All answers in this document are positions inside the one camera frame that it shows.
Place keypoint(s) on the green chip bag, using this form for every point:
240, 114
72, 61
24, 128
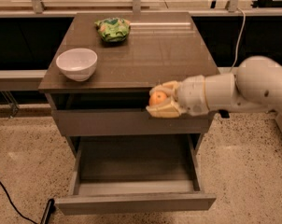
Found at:
113, 29

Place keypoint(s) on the grey top drawer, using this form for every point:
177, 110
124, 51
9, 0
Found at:
108, 122

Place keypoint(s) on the white ceramic bowl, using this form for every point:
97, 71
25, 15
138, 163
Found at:
77, 64

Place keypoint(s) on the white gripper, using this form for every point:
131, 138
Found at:
191, 94

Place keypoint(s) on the grey drawer cabinet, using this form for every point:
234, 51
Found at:
160, 47

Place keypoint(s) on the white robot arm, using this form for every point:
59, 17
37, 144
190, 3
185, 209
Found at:
256, 86

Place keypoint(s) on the grey open middle drawer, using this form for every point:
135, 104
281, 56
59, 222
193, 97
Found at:
135, 174

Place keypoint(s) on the orange fruit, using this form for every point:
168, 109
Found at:
157, 97

